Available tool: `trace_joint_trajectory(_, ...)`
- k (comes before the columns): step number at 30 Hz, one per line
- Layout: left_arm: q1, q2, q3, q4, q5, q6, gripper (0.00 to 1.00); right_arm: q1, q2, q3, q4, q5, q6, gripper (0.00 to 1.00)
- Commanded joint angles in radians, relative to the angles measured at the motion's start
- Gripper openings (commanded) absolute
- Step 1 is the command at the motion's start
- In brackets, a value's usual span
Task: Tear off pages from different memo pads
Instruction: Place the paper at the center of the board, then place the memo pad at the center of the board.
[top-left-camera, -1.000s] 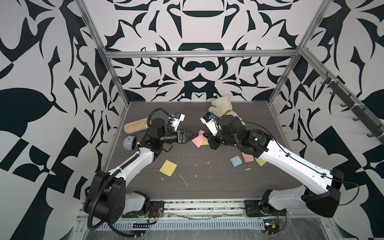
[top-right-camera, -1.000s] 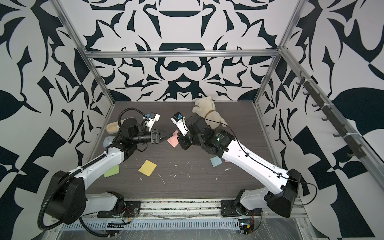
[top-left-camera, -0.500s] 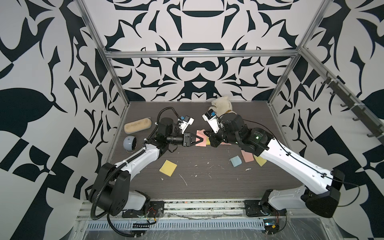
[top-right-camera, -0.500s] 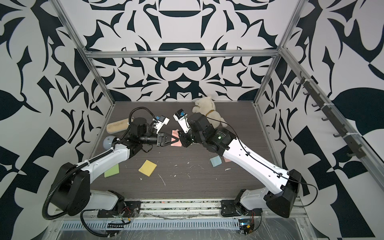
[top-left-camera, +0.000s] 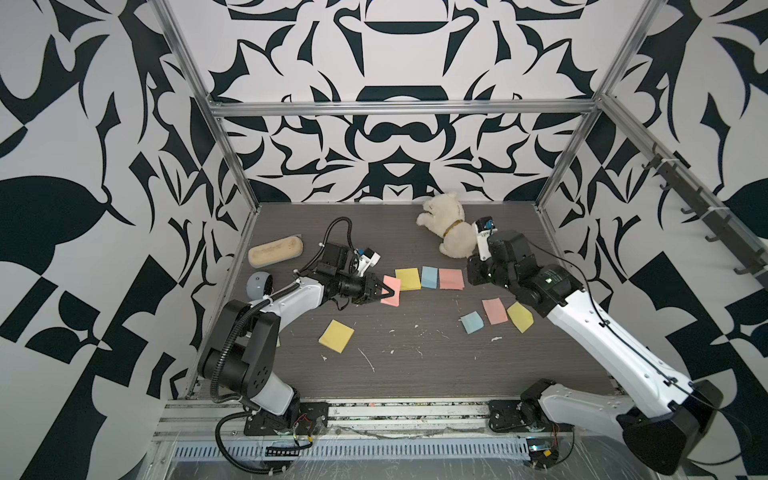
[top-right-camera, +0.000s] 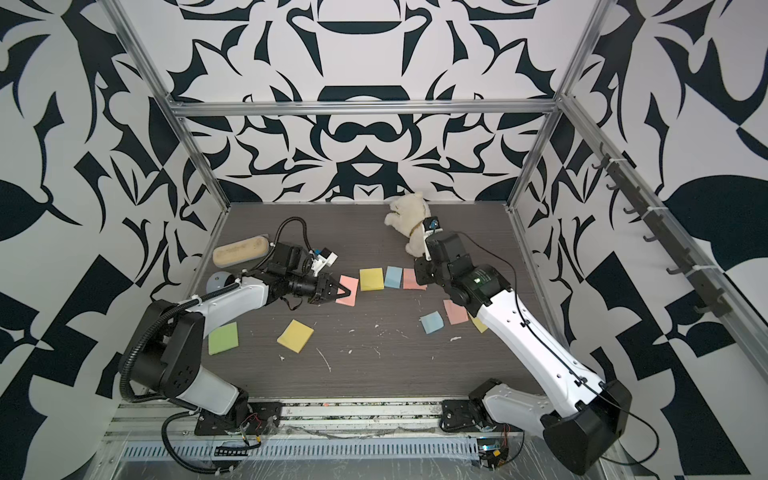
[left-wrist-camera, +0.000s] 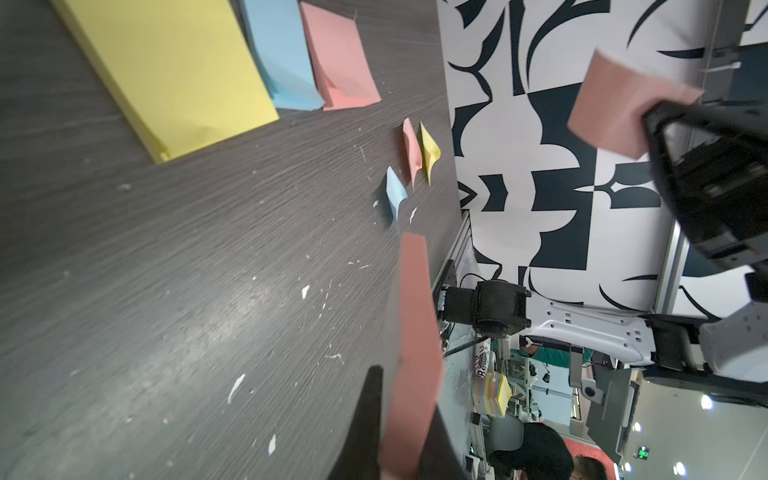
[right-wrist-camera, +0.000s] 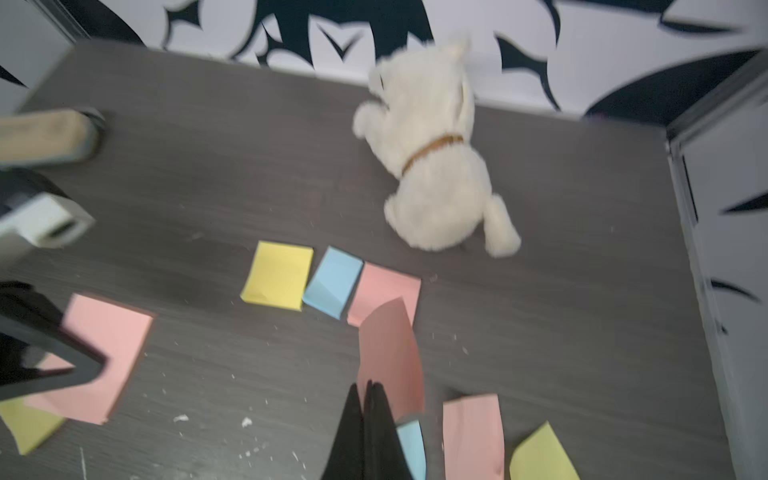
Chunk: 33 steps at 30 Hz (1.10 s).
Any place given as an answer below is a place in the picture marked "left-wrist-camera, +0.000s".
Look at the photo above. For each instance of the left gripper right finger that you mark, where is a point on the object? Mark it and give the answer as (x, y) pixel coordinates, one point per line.
(438, 459)

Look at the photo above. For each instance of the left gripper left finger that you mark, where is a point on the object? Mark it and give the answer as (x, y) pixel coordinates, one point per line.
(358, 459)

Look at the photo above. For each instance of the torn yellow memo page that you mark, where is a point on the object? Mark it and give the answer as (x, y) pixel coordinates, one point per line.
(431, 152)

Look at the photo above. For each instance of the blue memo pad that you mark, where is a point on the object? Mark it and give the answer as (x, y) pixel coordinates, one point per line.
(275, 35)

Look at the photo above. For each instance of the torn blue memo page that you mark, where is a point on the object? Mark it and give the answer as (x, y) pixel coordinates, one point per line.
(395, 192)

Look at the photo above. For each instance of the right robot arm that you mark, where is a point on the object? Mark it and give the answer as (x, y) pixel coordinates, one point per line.
(724, 358)

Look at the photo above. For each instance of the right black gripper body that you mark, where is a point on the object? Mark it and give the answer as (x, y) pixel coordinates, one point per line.
(710, 167)

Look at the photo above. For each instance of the yellow memo pad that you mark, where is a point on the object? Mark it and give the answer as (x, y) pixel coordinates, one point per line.
(180, 71)

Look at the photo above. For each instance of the pink memo pad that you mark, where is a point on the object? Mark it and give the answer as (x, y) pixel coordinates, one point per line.
(340, 67)

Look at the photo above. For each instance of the torn pink memo page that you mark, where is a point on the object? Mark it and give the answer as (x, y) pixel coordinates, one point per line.
(413, 150)

